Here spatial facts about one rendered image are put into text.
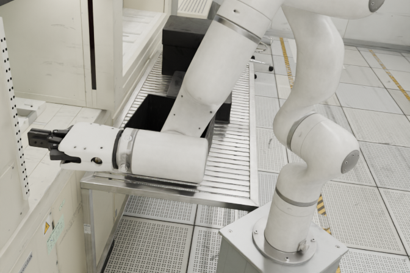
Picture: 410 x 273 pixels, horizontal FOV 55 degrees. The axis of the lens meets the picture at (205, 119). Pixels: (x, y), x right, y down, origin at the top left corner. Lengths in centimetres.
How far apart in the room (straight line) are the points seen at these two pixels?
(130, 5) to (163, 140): 228
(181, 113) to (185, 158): 13
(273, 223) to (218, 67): 61
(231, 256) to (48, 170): 60
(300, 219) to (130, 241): 127
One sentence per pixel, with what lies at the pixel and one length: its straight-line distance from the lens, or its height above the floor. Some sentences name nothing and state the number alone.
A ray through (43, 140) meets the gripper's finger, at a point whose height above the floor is 121.
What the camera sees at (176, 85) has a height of 86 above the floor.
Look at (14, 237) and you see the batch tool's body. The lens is 110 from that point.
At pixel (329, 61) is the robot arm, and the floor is 136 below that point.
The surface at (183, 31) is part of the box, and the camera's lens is 204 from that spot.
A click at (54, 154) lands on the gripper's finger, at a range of 75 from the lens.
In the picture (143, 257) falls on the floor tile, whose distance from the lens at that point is 215.
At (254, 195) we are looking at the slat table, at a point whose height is 76.
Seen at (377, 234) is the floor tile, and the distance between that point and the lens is 261.
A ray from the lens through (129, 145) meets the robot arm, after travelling 71.
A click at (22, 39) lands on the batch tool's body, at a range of 158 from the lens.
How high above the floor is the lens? 163
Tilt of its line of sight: 30 degrees down
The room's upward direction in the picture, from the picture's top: 7 degrees clockwise
